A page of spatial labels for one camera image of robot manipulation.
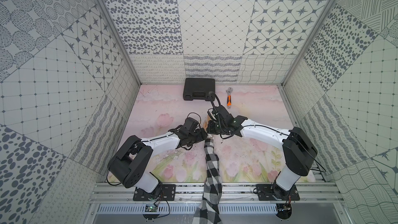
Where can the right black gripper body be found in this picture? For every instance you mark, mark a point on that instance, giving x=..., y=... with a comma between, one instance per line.
x=215, y=128

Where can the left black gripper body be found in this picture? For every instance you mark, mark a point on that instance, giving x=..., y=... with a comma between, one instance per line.
x=200, y=134

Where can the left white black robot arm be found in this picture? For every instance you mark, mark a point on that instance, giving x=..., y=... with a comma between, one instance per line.
x=129, y=163

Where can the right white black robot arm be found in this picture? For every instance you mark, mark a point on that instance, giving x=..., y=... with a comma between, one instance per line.
x=298, y=150

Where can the checkered sleeve forearm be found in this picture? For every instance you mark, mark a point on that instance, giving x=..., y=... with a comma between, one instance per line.
x=208, y=211

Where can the black plastic tool case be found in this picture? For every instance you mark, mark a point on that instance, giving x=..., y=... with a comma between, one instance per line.
x=199, y=89

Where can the green circuit board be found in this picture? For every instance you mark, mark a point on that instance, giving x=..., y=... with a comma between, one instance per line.
x=151, y=208

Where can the orange handled adjustable wrench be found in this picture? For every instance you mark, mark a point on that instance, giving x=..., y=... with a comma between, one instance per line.
x=229, y=97

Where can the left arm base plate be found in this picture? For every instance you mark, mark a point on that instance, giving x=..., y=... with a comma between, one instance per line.
x=161, y=192

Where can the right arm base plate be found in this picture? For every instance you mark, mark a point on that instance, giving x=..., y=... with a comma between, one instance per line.
x=272, y=192

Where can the aluminium rail frame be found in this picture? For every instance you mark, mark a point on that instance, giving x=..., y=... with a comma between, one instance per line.
x=318, y=192

